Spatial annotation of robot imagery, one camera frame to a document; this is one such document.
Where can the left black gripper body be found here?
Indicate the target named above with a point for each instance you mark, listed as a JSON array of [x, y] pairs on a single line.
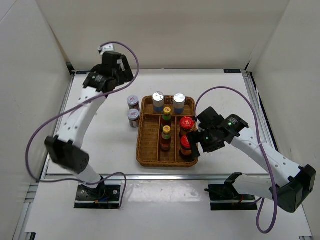
[[118, 78]]

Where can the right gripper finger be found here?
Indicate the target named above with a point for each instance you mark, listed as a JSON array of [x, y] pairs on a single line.
[[209, 148], [194, 138]]

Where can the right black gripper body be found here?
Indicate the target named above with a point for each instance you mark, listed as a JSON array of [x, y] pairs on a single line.
[[206, 136]]

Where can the red lid chili jar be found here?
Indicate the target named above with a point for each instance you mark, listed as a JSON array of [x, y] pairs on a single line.
[[187, 125], [185, 151]]

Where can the purple lid jar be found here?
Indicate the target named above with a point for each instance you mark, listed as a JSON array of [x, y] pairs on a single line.
[[133, 102], [133, 116]]

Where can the sauce bottle yellow cap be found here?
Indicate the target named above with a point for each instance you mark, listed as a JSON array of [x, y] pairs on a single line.
[[166, 138], [166, 119]]

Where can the silver lid spice jar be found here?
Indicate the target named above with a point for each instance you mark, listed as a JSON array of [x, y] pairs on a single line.
[[158, 100], [179, 103]]

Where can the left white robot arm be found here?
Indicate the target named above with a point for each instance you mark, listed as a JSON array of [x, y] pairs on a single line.
[[65, 148]]

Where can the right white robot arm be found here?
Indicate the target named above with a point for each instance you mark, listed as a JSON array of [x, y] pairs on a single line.
[[289, 183]]

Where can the woven wicker divided basket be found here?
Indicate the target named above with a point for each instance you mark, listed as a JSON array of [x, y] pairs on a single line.
[[148, 149]]

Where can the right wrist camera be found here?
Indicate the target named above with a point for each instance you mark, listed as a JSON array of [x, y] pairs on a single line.
[[209, 119]]

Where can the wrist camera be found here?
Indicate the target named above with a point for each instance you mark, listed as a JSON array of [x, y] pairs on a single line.
[[209, 119], [110, 59]]

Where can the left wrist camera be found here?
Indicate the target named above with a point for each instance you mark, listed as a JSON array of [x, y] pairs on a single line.
[[110, 59]]

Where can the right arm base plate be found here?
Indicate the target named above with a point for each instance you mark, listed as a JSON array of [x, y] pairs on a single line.
[[222, 199]]

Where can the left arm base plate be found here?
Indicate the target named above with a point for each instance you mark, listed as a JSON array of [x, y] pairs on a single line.
[[107, 196]]

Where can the aluminium table rail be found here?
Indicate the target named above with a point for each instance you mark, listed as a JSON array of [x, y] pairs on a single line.
[[154, 177]]

